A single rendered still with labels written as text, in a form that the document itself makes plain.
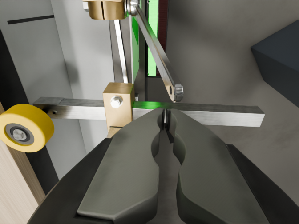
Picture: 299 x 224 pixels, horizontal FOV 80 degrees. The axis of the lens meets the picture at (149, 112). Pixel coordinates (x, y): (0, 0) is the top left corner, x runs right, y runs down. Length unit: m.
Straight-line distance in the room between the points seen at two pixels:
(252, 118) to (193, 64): 0.85
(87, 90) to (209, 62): 0.82
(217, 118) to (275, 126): 1.27
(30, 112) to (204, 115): 0.29
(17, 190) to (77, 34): 0.39
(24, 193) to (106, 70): 0.36
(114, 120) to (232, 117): 0.22
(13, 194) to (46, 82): 0.26
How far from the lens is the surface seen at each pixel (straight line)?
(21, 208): 0.56
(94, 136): 0.69
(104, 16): 0.26
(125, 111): 0.33
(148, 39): 0.18
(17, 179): 0.47
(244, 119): 0.38
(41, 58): 0.50
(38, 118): 0.34
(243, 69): 1.28
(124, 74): 0.45
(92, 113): 0.36
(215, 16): 1.16
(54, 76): 0.54
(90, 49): 0.55
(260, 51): 1.15
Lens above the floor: 1.12
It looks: 58 degrees down
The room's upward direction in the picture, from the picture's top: 174 degrees counter-clockwise
